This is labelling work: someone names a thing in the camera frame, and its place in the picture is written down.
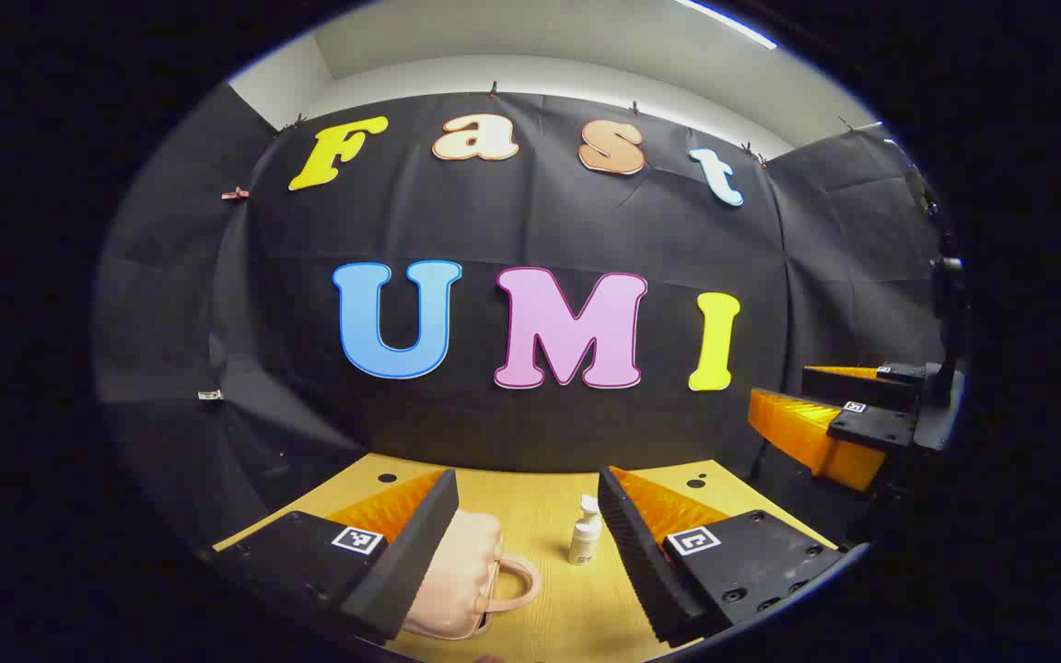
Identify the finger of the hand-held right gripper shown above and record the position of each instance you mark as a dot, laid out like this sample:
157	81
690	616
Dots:
862	387
871	428

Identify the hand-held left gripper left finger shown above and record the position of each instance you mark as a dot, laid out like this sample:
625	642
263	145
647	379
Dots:
411	552

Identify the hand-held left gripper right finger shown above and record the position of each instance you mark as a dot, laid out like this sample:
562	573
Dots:
632	562

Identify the white pump bottle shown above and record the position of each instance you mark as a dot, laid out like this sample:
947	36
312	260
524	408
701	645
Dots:
584	543

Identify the black backdrop cloth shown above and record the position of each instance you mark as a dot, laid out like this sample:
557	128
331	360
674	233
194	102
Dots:
540	221

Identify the pink cloth clip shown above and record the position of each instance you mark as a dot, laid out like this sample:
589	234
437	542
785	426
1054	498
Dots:
236	193

